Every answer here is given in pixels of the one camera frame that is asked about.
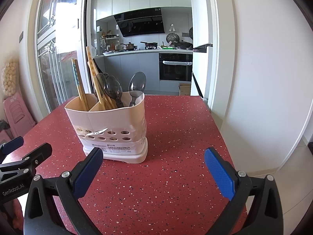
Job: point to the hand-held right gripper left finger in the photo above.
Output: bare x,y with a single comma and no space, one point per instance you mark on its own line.
89,171

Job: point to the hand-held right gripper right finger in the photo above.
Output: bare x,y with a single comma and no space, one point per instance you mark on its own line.
218,173

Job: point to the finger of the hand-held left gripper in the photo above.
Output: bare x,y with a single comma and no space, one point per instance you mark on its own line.
13,145
40,154

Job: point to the beige plastic utensil holder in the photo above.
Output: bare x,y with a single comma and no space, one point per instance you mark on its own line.
117,122

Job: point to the blue patterned wooden chopstick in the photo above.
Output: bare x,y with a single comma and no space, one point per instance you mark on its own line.
76,78

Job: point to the person's left hand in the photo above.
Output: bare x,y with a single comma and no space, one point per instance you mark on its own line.
19,211

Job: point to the single pink plastic stool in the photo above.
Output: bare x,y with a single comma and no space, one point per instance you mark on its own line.
5,134

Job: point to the black plastic bag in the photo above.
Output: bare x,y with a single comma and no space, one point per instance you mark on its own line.
3,125

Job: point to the stack of pink stools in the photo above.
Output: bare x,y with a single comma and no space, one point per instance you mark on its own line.
18,115

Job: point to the bag of yellow balls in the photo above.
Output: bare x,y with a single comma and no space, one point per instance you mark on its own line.
9,78

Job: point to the cardboard box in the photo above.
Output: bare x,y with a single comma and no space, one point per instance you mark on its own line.
184,89

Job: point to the grey base kitchen cabinets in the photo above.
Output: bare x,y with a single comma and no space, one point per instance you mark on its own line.
137,71

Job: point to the black built-in oven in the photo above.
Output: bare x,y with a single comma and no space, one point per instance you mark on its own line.
174,71

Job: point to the sliding glass door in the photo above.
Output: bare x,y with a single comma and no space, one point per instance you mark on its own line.
61,41

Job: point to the metal spice rack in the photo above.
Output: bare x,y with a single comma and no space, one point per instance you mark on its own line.
110,42

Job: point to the brass cooking pot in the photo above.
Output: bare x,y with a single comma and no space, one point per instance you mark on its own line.
129,46

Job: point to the black wok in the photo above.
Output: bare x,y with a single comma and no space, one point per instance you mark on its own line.
183,44

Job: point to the black frying pan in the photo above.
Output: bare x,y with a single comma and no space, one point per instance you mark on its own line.
150,44

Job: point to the black range hood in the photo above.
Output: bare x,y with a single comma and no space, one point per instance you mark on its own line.
141,24

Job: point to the white refrigerator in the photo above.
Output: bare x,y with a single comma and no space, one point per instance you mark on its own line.
199,17

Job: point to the white upper kitchen cabinets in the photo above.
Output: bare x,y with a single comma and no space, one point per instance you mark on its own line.
141,2

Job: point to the dark wall switch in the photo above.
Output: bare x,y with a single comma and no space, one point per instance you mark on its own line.
21,36

